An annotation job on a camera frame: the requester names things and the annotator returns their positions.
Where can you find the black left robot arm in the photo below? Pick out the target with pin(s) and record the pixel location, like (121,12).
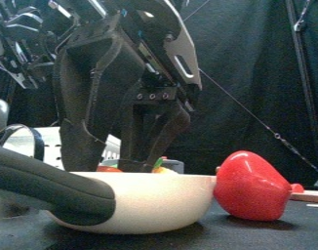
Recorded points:
(27,39)

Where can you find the white plastic laundry basket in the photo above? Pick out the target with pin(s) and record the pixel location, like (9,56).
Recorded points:
(51,143)

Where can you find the white tape strip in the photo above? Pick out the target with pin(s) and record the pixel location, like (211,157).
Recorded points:
(315,205)

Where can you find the yellow green toy food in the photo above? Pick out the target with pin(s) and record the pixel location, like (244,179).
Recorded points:
(162,169)

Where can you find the orange toy carrot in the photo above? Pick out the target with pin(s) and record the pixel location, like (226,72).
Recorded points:
(107,169)

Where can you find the red toy pepper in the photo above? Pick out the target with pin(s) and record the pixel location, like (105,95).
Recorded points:
(248,185)

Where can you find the red toy block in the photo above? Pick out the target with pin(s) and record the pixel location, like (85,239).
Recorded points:
(296,187)

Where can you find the black aluminium frame post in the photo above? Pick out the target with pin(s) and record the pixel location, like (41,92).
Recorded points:
(300,65)

